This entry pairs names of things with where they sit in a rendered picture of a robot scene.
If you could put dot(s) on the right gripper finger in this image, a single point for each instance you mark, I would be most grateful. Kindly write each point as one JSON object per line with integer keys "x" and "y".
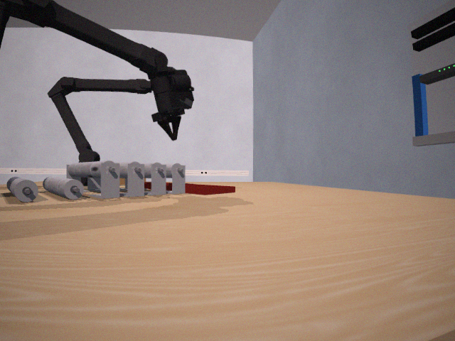
{"x": 166, "y": 122}
{"x": 163, "y": 127}

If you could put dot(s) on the red rectangular tray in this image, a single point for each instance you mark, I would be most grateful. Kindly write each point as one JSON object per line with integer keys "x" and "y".
{"x": 200, "y": 189}

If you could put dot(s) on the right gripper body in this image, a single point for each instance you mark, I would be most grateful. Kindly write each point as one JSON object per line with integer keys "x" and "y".
{"x": 163, "y": 102}

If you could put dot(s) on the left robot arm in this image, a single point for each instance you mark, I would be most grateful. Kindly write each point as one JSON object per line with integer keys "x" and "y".
{"x": 71, "y": 84}

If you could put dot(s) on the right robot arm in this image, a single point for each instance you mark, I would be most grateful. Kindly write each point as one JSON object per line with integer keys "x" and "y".
{"x": 149, "y": 60}

